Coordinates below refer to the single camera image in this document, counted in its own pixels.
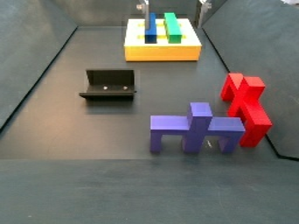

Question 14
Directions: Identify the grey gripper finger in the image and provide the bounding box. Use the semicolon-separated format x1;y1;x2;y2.
136;0;149;27
197;0;211;28

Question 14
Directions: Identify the purple interlocking block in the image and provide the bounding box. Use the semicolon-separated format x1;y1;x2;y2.
149;102;245;153

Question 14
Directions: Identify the yellow slotted board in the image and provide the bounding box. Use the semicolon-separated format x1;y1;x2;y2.
124;18;201;61

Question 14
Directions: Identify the green bar block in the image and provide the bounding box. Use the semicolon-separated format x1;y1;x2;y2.
163;12;183;44

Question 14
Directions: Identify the blue bar block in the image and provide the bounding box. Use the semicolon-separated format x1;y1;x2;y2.
144;13;156;44

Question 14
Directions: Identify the red interlocking block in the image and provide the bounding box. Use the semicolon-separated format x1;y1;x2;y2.
220;73;272;147

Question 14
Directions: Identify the black angle bracket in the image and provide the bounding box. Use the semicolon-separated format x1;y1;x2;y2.
78;69;136;99

